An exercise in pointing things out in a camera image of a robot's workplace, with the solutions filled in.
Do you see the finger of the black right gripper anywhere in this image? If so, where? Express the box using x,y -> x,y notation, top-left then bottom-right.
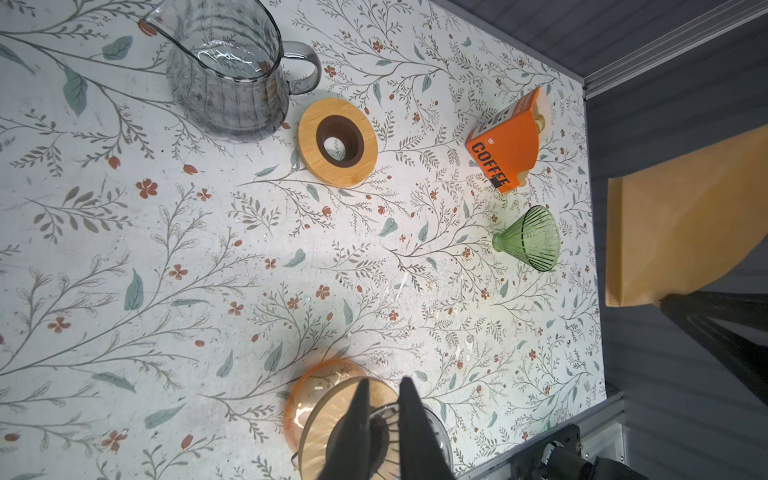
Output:
659,291 -> 767,403

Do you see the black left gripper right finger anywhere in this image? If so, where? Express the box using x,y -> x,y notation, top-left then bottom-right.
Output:
398,377 -> 454,480

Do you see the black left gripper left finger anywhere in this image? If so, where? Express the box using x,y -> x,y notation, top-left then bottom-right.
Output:
319,379 -> 371,480

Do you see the grey glass dripper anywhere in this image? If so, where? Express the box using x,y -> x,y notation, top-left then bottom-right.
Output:
368,403 -> 453,480

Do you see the orange glass carafe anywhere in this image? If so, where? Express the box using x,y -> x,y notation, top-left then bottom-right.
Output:
283,358 -> 365,453

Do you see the grey glass carafe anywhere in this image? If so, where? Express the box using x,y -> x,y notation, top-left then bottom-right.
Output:
144,0 -> 322,142

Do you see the green glass dripper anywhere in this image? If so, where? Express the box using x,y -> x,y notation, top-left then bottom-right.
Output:
492,205 -> 561,272

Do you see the orange coffee filter box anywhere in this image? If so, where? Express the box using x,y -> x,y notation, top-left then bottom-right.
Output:
465,86 -> 553,194

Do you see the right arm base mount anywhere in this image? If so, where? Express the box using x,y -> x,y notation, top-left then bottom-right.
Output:
510,424 -> 646,480

